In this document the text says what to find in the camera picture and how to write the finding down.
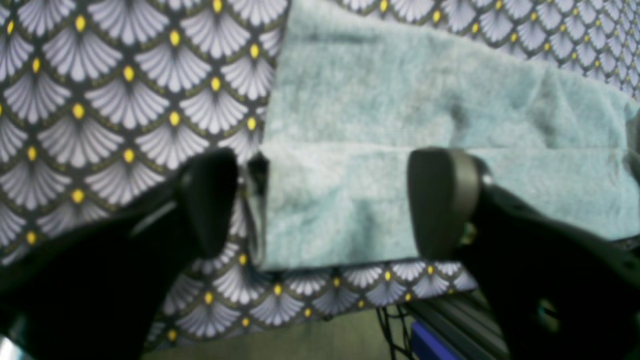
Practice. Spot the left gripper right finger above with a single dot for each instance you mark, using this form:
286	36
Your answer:
557	292

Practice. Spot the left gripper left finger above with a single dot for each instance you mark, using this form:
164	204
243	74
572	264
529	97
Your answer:
92	292

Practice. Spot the fan-patterned purple table cloth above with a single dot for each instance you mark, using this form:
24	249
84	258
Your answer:
102	99

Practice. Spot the light grey T-shirt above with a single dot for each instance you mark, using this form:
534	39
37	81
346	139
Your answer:
355	97

